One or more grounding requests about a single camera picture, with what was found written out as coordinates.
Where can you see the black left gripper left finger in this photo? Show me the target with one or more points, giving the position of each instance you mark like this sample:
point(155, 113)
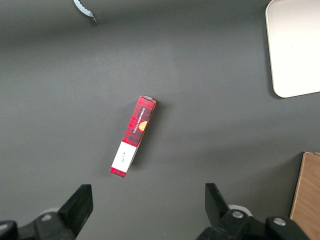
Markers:
point(75, 210)

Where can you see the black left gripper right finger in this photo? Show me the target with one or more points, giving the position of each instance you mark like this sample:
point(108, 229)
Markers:
point(225, 217)

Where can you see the white plastic tray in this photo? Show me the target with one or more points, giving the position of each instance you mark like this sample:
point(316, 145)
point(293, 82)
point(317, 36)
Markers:
point(293, 47)

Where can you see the light wooden board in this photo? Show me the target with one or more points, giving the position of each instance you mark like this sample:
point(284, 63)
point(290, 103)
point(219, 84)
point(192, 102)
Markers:
point(307, 197)

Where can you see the red plaid shortbread box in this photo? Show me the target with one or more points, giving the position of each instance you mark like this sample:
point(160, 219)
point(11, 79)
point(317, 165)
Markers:
point(133, 137)

